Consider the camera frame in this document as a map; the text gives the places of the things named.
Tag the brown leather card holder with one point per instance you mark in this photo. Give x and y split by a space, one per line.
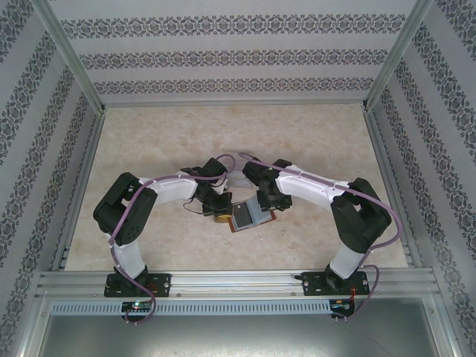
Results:
266 219

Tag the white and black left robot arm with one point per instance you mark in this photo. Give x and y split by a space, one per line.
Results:
175 189

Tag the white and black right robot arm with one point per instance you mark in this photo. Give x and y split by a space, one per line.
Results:
308 189

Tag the grey metal sheet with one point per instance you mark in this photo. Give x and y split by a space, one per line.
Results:
238 334

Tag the small controller board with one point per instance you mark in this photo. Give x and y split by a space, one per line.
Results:
340 305
135 306

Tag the aluminium mounting rail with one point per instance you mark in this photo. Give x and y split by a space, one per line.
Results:
238 284

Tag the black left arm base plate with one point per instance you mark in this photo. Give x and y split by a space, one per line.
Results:
160 284

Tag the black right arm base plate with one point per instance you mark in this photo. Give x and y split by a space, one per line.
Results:
314 284

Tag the aluminium table side rail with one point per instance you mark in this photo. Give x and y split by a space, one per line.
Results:
80 189
394 186

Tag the aluminium frame post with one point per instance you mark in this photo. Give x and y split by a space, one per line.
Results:
70 56
398 56

